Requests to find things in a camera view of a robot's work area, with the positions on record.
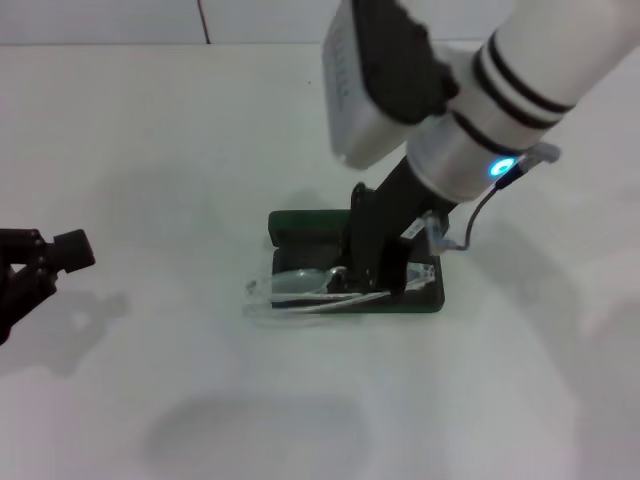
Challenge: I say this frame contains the green glasses case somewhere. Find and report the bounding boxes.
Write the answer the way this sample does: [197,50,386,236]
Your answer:
[267,208,447,316]

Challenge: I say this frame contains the clear plastic glasses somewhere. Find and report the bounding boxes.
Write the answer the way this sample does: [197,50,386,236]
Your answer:
[241,261,437,327]

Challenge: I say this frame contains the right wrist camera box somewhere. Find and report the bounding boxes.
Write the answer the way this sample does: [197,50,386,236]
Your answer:
[319,0,462,170]

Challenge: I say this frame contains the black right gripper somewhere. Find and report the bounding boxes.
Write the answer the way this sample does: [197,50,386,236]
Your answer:
[343,160,452,297]

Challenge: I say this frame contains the right gripper cable with plug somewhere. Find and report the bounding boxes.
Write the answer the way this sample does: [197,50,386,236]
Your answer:
[423,141,562,257]

